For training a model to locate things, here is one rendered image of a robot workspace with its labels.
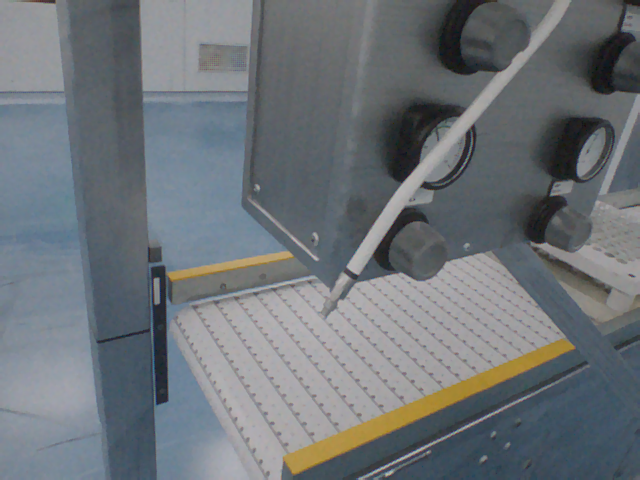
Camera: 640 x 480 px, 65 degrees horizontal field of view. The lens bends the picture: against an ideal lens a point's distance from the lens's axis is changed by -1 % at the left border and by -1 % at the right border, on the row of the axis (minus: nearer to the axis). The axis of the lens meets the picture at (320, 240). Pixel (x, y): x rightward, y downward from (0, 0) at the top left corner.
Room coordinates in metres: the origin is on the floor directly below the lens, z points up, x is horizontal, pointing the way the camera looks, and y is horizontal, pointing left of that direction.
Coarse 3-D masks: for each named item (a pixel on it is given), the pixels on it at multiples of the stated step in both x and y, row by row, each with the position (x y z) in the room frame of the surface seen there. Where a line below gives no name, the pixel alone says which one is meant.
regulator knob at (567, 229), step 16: (560, 192) 0.30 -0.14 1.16; (544, 208) 0.29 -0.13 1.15; (560, 208) 0.29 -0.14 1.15; (544, 224) 0.29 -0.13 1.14; (560, 224) 0.28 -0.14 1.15; (576, 224) 0.28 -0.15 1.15; (592, 224) 0.28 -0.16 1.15; (544, 240) 0.29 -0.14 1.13; (560, 240) 0.28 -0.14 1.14; (576, 240) 0.28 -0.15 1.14
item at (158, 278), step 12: (156, 276) 0.46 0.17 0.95; (156, 288) 0.46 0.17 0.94; (156, 300) 0.46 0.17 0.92; (156, 312) 0.46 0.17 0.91; (156, 324) 0.46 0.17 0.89; (156, 336) 0.46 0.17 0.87; (156, 348) 0.46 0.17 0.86; (156, 360) 0.46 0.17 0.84; (156, 372) 0.46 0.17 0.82; (156, 384) 0.46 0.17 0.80; (156, 396) 0.46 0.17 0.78; (168, 396) 0.47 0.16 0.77
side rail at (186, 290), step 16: (624, 192) 1.02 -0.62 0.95; (224, 272) 0.50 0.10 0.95; (240, 272) 0.51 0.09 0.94; (256, 272) 0.52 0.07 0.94; (272, 272) 0.53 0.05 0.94; (288, 272) 0.55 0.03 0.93; (304, 272) 0.56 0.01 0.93; (176, 288) 0.46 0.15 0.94; (192, 288) 0.48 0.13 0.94; (208, 288) 0.49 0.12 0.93; (240, 288) 0.51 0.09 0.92; (176, 304) 0.46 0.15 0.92
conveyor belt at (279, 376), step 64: (192, 320) 0.45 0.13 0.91; (256, 320) 0.46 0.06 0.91; (320, 320) 0.48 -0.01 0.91; (384, 320) 0.49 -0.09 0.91; (448, 320) 0.51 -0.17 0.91; (512, 320) 0.53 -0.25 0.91; (256, 384) 0.36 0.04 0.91; (320, 384) 0.37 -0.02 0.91; (384, 384) 0.39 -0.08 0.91; (448, 384) 0.40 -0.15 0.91; (256, 448) 0.30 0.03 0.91
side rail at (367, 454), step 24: (624, 336) 0.50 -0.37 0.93; (552, 360) 0.42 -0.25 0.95; (576, 360) 0.45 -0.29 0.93; (504, 384) 0.37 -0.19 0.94; (528, 384) 0.40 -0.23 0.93; (456, 408) 0.34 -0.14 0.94; (480, 408) 0.36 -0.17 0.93; (408, 432) 0.30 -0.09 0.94; (432, 432) 0.32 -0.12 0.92; (360, 456) 0.28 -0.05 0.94; (384, 456) 0.29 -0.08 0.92
